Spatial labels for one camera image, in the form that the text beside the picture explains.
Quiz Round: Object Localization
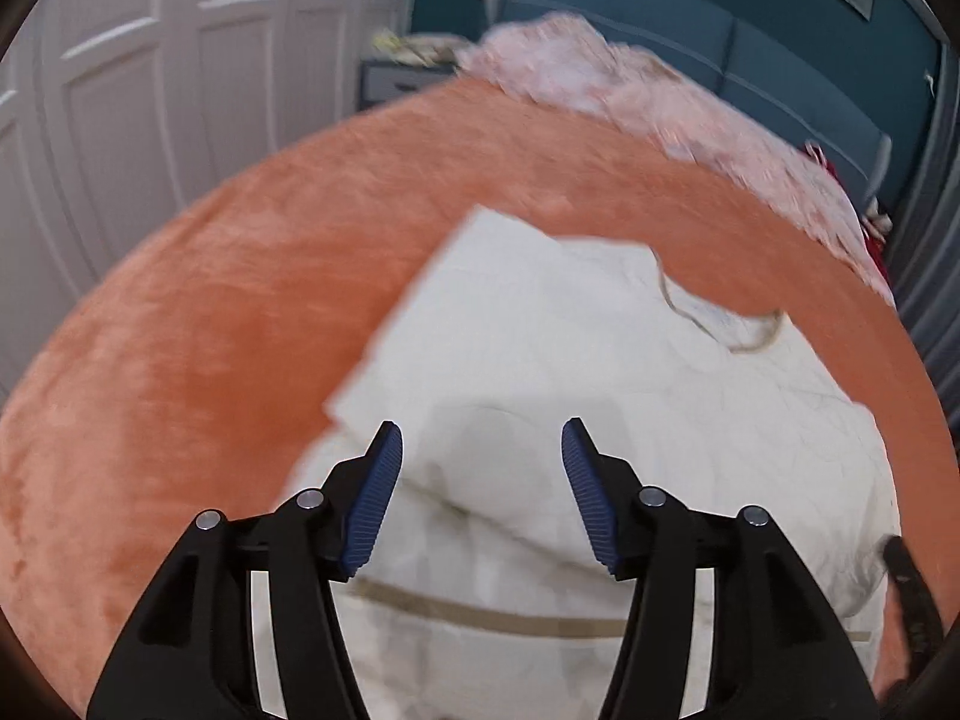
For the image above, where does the pink floral quilt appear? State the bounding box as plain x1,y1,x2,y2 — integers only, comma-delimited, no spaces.
457,11,897,308

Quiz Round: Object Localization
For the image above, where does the cream quilted garment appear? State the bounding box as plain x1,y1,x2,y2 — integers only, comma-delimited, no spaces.
251,204,901,720

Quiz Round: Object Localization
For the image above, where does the orange plush blanket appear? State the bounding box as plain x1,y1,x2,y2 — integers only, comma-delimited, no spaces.
0,79,938,706

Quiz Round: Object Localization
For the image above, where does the blue padded headboard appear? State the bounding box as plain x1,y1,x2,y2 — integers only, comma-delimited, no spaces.
484,0,893,218

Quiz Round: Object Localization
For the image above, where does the white panelled wardrobe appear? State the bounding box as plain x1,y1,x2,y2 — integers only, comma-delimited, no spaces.
0,0,421,391

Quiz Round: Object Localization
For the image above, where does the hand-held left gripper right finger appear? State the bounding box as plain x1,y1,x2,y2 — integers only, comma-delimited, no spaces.
561,417,878,720

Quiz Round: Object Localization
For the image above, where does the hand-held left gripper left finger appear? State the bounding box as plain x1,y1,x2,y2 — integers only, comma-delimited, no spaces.
86,420,404,720

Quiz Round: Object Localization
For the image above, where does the pale cloth pile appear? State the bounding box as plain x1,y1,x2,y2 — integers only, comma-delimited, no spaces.
371,30,455,68

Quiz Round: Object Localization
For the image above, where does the grey curtain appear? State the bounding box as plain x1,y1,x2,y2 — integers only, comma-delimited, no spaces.
889,37,960,421

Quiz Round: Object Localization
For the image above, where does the blue nightstand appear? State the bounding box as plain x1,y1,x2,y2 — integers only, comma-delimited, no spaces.
358,60,458,113

